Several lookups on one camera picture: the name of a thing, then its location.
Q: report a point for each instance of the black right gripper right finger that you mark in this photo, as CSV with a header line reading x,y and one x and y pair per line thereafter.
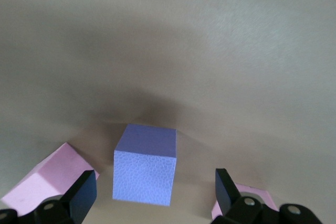
x,y
225,195

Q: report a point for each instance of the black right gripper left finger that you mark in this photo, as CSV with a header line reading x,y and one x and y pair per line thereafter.
x,y
84,195

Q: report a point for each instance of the purple foam cube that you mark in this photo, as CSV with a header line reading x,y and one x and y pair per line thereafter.
x,y
144,171

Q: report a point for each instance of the pink foam cube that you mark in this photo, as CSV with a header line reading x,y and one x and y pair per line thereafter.
x,y
262,195
52,174

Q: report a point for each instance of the brown table mat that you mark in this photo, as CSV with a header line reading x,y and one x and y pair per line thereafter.
x,y
168,51

